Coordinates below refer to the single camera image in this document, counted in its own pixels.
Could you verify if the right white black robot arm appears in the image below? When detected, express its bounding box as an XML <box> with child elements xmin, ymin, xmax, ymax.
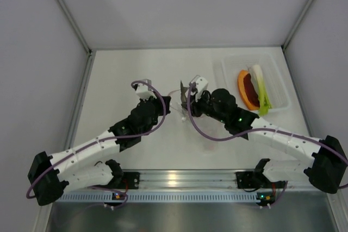
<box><xmin>182</xmin><ymin>89</ymin><xmax>347</xmax><ymax>194</ymax></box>

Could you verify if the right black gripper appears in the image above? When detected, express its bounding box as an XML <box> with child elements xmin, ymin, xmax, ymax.
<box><xmin>182</xmin><ymin>89</ymin><xmax>228</xmax><ymax>124</ymax></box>

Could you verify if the green fake celery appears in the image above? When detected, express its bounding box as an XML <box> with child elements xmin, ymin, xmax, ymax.
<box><xmin>250</xmin><ymin>64</ymin><xmax>272</xmax><ymax>116</ymax></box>

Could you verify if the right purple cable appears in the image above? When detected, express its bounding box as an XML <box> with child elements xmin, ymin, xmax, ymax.
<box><xmin>187</xmin><ymin>84</ymin><xmax>348</xmax><ymax>166</ymax></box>

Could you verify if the clear zip top bag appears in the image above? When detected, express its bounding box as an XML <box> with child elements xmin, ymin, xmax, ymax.
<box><xmin>168</xmin><ymin>89</ymin><xmax>219</xmax><ymax>154</ymax></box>

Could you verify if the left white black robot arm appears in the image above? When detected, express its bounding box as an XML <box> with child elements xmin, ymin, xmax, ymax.
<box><xmin>26</xmin><ymin>96</ymin><xmax>171</xmax><ymax>206</ymax></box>

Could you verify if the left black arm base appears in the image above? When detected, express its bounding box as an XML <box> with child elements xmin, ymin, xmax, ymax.
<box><xmin>107</xmin><ymin>171</ymin><xmax>140</xmax><ymax>190</ymax></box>

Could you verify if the grey fake fish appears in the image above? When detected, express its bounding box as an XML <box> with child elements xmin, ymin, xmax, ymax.
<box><xmin>180</xmin><ymin>81</ymin><xmax>189</xmax><ymax>110</ymax></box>

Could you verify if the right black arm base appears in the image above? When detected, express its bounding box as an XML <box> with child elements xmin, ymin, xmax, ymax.
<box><xmin>235</xmin><ymin>171</ymin><xmax>259</xmax><ymax>190</ymax></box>

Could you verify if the orange fake papaya slice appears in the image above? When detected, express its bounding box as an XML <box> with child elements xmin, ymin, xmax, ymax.
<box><xmin>237</xmin><ymin>70</ymin><xmax>260</xmax><ymax>110</ymax></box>

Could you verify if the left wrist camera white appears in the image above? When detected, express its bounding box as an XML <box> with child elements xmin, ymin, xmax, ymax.
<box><xmin>132</xmin><ymin>79</ymin><xmax>156</xmax><ymax>101</ymax></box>

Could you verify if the dark red fake meat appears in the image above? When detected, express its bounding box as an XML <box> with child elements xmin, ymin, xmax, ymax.
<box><xmin>244</xmin><ymin>73</ymin><xmax>260</xmax><ymax>107</ymax></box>

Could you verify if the aluminium mounting rail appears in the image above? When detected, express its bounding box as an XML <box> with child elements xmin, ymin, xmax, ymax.
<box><xmin>119</xmin><ymin>168</ymin><xmax>313</xmax><ymax>191</ymax></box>

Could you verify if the white plastic basket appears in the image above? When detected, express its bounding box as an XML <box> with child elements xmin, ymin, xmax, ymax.
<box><xmin>213</xmin><ymin>52</ymin><xmax>291</xmax><ymax>113</ymax></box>

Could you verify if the grey slotted cable duct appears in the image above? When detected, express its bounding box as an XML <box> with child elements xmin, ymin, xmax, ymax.
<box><xmin>57</xmin><ymin>191</ymin><xmax>272</xmax><ymax>203</ymax></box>

